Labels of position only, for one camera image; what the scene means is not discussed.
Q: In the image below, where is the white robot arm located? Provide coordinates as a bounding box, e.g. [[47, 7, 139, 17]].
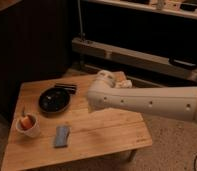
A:
[[86, 70, 197, 123]]

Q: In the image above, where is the white crumpled object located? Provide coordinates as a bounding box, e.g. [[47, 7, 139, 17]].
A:
[[115, 80, 132, 88]]

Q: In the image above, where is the black round plate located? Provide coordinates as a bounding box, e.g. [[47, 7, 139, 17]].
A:
[[38, 87, 70, 114]]

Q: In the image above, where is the vertical metal pole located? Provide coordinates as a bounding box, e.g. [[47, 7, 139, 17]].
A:
[[77, 0, 85, 41]]

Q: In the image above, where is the blue sponge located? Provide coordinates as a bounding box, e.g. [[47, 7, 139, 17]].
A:
[[54, 126, 70, 148]]

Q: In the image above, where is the wooden low table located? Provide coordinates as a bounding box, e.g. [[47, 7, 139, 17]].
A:
[[1, 75, 152, 171]]

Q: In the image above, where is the white cup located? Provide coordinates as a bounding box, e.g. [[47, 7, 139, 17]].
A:
[[15, 114, 40, 138]]

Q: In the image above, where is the orange carrot in cup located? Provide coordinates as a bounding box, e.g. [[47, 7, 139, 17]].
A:
[[20, 116, 33, 130]]

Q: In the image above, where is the wooden shelf board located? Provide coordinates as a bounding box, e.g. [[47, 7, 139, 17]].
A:
[[85, 0, 197, 20]]

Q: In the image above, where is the grey metal rail beam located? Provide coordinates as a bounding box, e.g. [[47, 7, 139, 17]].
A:
[[72, 37, 197, 82]]

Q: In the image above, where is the black handle on rail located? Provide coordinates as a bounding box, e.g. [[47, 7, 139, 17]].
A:
[[168, 58, 197, 70]]

